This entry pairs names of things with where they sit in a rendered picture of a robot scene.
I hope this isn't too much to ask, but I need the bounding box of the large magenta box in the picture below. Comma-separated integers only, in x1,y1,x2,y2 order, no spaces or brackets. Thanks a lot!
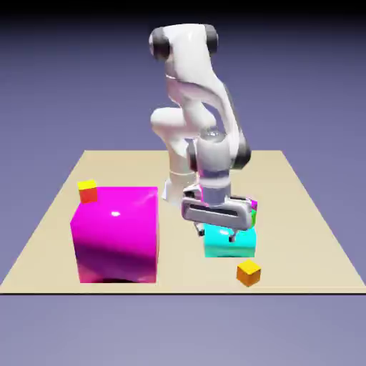
69,186,159,285

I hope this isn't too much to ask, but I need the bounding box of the large cyan box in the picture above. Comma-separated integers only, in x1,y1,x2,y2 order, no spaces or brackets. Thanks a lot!
203,223,256,259

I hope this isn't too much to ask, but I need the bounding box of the small red cube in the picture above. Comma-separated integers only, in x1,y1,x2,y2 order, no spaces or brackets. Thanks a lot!
76,179,99,204

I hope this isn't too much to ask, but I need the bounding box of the small orange cube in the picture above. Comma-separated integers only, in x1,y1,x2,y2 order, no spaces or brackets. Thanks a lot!
236,259,262,287

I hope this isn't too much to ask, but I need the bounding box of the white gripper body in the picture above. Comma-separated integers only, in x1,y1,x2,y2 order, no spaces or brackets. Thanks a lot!
180,195,253,232

